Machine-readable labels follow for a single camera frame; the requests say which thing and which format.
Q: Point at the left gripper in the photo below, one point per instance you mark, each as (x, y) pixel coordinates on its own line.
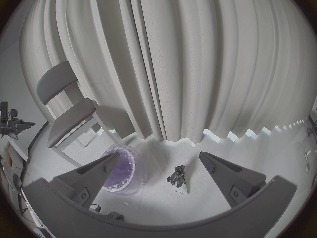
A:
(12, 128)

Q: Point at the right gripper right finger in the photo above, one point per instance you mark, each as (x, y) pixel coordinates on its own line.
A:
(227, 180)

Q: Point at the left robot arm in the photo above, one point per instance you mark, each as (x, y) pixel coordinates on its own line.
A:
(3, 113)

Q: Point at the clear printed wrapper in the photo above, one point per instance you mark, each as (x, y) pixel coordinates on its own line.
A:
(182, 190)

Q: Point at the grey padded white chair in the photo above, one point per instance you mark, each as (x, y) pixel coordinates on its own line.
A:
(71, 123)

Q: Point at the black plastic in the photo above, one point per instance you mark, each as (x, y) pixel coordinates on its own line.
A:
(177, 176)

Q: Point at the purple plastic bag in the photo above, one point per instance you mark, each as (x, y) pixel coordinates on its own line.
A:
(118, 172)

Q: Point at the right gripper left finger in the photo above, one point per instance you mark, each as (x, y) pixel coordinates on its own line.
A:
(91, 180)

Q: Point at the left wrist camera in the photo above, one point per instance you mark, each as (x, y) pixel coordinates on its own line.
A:
(13, 113)

